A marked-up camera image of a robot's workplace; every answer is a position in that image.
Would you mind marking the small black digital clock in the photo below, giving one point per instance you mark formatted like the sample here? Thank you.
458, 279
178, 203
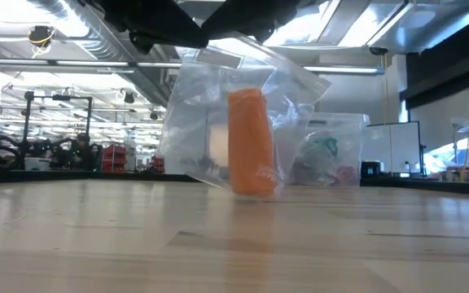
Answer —
371, 171

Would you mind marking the black pendant lamp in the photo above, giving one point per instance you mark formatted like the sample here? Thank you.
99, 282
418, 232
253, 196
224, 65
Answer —
154, 115
129, 98

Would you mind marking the clear plastic storage bin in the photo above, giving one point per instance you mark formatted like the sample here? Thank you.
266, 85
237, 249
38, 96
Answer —
352, 130

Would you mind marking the orange elastic bandage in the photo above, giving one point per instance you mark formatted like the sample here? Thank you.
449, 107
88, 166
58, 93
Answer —
251, 142

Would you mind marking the small red shelf rack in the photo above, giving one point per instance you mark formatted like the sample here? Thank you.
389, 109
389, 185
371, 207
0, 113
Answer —
155, 161

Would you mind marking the black dome security camera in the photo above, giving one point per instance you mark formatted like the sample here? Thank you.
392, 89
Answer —
378, 51

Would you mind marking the red item in bin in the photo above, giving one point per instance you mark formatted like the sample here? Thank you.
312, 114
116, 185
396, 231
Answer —
346, 175

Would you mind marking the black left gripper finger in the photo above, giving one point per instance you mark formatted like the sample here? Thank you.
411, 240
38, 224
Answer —
141, 45
181, 30

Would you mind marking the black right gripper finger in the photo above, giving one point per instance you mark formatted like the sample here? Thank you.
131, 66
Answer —
234, 20

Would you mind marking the white board panel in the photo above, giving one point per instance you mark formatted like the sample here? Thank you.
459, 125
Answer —
397, 146

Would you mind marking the large red shelf rack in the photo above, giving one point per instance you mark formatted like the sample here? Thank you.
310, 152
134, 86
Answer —
112, 156

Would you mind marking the black metal rig frame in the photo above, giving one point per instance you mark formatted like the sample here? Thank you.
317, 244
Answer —
71, 98

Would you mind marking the long ceiling light bar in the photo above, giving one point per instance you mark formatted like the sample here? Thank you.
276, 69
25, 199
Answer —
96, 64

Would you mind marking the clear plastic zip bag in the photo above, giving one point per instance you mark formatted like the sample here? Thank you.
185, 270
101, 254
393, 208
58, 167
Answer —
194, 122

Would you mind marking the green item in bin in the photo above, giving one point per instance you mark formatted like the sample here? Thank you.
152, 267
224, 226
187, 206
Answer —
330, 144

